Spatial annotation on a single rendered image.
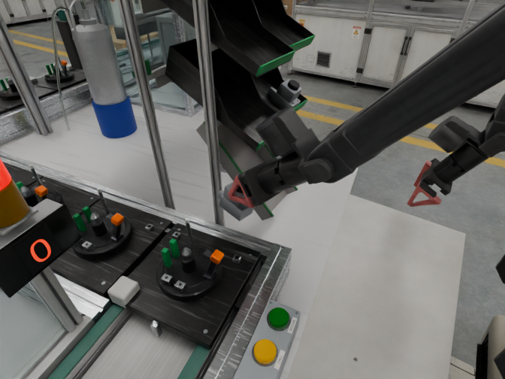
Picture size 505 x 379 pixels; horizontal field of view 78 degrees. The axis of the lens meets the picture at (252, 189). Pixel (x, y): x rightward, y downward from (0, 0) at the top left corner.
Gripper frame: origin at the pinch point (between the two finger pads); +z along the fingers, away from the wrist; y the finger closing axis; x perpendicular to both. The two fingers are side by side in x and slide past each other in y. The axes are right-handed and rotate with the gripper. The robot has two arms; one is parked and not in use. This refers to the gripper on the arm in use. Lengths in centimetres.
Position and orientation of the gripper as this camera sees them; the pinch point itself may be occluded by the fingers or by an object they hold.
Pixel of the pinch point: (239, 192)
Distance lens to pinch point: 65.8
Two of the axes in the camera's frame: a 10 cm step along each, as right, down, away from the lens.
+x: 4.3, 9.0, 0.7
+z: -6.4, 2.5, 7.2
